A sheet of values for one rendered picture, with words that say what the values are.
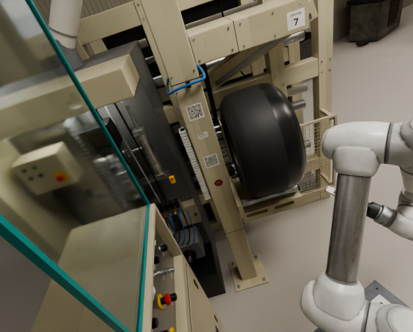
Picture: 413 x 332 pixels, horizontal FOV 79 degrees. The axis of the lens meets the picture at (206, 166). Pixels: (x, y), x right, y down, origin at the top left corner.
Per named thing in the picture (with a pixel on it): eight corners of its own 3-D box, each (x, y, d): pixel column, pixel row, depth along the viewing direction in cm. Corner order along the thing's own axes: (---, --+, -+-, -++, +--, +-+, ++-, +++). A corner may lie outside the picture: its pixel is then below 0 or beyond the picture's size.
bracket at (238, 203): (240, 218, 145) (237, 207, 139) (226, 177, 178) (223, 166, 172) (246, 217, 145) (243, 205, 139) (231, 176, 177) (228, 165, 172)
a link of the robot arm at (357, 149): (359, 361, 81) (292, 326, 94) (366, 332, 93) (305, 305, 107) (394, 118, 72) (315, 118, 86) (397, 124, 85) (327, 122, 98)
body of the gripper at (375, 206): (378, 217, 112) (357, 207, 115) (370, 221, 119) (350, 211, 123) (384, 203, 114) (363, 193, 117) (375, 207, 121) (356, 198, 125)
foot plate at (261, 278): (236, 292, 198) (236, 290, 197) (228, 262, 220) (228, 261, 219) (269, 282, 197) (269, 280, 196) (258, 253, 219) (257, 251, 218)
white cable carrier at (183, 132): (205, 200, 150) (178, 132, 123) (204, 195, 154) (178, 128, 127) (212, 198, 150) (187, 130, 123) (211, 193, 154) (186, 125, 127)
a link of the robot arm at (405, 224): (381, 231, 118) (389, 207, 122) (418, 249, 112) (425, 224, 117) (393, 225, 108) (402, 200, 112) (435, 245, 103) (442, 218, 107)
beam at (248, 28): (196, 66, 130) (187, 35, 122) (192, 57, 151) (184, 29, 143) (310, 29, 128) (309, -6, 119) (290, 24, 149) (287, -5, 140)
